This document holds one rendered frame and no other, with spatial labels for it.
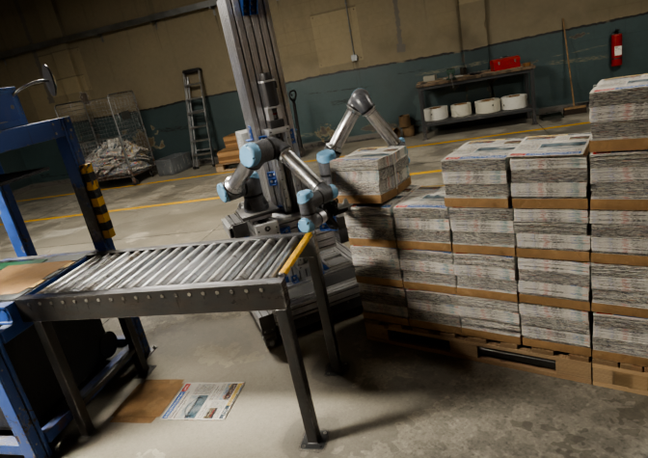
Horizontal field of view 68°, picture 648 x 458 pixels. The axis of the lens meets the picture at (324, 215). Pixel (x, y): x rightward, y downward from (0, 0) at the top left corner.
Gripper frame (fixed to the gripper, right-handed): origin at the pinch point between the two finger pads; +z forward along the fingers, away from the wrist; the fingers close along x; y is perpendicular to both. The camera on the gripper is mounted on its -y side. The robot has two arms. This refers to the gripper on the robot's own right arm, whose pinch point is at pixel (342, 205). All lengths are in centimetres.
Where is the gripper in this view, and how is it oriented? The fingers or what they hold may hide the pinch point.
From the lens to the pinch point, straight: 251.7
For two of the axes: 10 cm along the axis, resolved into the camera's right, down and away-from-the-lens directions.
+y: -1.8, -9.3, -3.1
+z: 5.4, -3.6, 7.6
